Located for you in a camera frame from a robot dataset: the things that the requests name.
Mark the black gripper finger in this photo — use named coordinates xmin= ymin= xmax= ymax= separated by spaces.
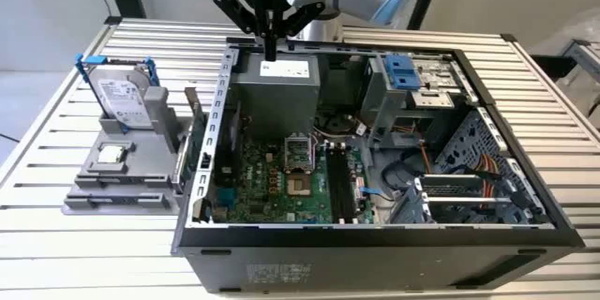
xmin=270 ymin=3 xmax=326 ymax=61
xmin=214 ymin=0 xmax=273 ymax=61

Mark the dark blue RAM stick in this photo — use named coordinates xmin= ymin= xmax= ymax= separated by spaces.
xmin=87 ymin=197 xmax=166 ymax=207

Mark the grey power supply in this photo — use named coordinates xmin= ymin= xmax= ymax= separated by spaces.
xmin=230 ymin=52 xmax=323 ymax=139

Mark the blue plastic bay latch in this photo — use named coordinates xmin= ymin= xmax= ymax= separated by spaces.
xmin=385 ymin=53 xmax=419 ymax=91

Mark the black round fan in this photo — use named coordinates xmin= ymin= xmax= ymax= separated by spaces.
xmin=323 ymin=113 xmax=358 ymax=136

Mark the hard disk in blue carrier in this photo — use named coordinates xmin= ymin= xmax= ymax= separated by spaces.
xmin=75 ymin=53 xmax=163 ymax=136

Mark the silver metal drive cage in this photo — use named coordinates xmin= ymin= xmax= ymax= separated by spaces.
xmin=361 ymin=52 xmax=470 ymax=150

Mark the metal socket cover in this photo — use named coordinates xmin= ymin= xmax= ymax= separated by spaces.
xmin=283 ymin=133 xmax=315 ymax=171

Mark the green graphics card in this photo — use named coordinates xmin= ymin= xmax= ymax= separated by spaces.
xmin=171 ymin=86 xmax=211 ymax=195

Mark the CPU socket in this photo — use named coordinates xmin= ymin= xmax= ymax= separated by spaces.
xmin=286 ymin=171 xmax=315 ymax=197

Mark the grey parts rack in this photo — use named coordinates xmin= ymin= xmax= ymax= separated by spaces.
xmin=63 ymin=85 xmax=198 ymax=216

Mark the silver CPU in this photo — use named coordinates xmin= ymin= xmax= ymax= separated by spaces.
xmin=97 ymin=145 xmax=129 ymax=164

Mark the perforated metal disk bay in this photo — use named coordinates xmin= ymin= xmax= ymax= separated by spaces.
xmin=389 ymin=106 xmax=550 ymax=226

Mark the green motherboard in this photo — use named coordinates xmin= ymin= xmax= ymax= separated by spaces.
xmin=214 ymin=138 xmax=379 ymax=226

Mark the clear plastic sheet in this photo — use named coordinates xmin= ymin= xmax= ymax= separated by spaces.
xmin=534 ymin=8 xmax=600 ymax=58

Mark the black open PC case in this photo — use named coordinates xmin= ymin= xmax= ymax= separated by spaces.
xmin=171 ymin=34 xmax=587 ymax=294

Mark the thin orange wire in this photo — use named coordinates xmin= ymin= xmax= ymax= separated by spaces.
xmin=419 ymin=138 xmax=433 ymax=175

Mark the orange yellow red wire bundle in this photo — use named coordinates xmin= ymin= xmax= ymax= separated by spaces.
xmin=473 ymin=154 xmax=502 ymax=200

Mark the aluminium frame rack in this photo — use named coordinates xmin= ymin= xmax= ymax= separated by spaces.
xmin=561 ymin=38 xmax=600 ymax=118

